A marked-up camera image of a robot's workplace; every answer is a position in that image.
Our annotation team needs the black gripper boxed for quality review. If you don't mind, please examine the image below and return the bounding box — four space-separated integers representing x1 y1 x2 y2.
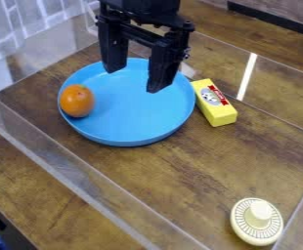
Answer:
96 0 194 93

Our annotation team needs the orange ball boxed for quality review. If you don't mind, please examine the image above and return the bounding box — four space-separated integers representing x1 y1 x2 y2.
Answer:
58 84 94 118

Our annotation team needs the blue round tray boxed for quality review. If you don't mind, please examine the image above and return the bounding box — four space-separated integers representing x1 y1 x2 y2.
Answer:
61 58 196 146

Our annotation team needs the yellow butter box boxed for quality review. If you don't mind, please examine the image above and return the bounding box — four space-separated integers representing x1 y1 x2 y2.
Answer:
190 78 237 127

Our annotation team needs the cream round knob lid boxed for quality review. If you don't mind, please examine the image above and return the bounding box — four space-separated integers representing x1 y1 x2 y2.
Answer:
229 197 282 246

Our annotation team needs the clear acrylic enclosure wall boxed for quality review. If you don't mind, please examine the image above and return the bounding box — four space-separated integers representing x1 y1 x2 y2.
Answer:
0 0 303 250

